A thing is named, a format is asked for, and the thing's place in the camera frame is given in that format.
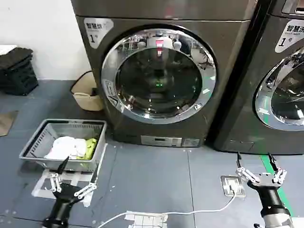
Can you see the beige woven bag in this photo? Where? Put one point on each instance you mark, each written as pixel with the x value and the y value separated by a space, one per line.
pixel 86 101

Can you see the green floor tape strip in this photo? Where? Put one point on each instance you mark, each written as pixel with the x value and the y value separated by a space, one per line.
pixel 267 162

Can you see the stack of black crates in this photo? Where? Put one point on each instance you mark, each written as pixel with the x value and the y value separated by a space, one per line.
pixel 17 73

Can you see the grey plastic laundry basket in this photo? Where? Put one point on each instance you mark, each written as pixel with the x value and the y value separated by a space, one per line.
pixel 38 142

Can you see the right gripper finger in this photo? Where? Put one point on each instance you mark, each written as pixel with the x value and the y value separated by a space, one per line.
pixel 279 175
pixel 247 175

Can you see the yellow-green cloth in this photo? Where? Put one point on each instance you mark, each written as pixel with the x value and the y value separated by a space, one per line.
pixel 89 148

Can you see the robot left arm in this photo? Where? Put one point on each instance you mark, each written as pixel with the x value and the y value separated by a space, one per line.
pixel 53 223

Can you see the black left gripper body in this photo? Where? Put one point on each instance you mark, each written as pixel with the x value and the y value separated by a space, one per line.
pixel 64 198

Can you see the steel floor socket plate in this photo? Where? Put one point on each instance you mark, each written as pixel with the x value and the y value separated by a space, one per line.
pixel 233 186

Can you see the white cloth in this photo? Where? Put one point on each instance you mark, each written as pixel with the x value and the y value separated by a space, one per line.
pixel 67 148

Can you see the brown cardboard piece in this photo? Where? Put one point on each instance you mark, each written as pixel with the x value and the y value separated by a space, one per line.
pixel 7 122

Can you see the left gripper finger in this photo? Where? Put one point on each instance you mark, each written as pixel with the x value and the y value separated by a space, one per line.
pixel 86 188
pixel 56 181

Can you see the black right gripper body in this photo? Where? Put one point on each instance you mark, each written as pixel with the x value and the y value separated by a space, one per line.
pixel 269 190

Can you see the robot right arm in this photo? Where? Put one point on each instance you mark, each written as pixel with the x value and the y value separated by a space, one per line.
pixel 276 218

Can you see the grey dryer with silver panel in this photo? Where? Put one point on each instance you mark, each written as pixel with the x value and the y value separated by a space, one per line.
pixel 228 71

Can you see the white gridded tape patch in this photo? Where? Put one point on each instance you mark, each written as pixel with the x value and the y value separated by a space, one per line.
pixel 147 219

